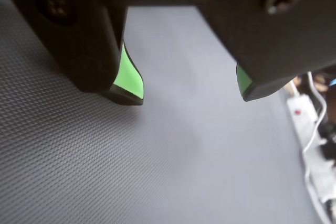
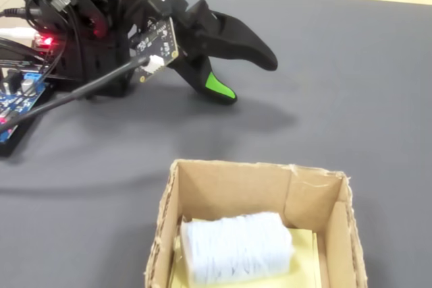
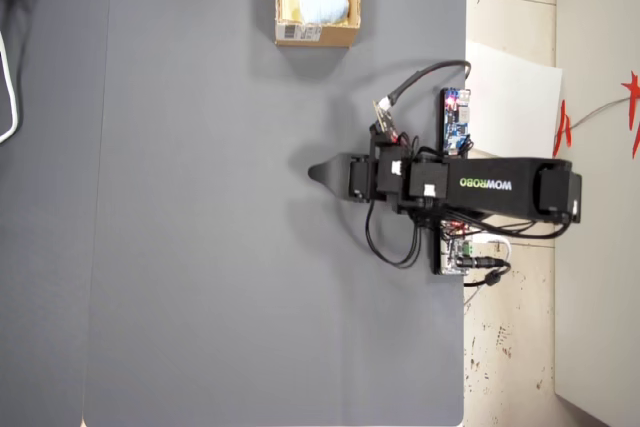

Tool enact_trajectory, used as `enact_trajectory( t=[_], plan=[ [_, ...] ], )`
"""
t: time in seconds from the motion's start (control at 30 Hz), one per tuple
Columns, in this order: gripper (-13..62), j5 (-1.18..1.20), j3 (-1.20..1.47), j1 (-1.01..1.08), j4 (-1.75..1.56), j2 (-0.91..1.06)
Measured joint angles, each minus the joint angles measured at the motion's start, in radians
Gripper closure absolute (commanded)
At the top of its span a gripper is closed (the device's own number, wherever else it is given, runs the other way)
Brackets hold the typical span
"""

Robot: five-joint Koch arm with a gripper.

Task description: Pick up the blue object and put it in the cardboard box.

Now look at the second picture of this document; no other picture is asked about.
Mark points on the small board with red LED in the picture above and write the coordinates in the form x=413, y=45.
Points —
x=45, y=42

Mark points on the brown cardboard box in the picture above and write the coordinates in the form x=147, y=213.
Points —
x=236, y=187

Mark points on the yellow sticky note pad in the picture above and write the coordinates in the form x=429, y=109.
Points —
x=303, y=251

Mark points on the black board base plate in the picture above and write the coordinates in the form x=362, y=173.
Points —
x=13, y=149

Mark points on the blue controller circuit board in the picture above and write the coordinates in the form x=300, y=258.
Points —
x=17, y=102

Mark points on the camera circuit board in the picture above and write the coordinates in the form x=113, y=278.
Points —
x=158, y=40

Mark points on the light blue yarn-wrapped block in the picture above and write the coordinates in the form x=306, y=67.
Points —
x=236, y=247

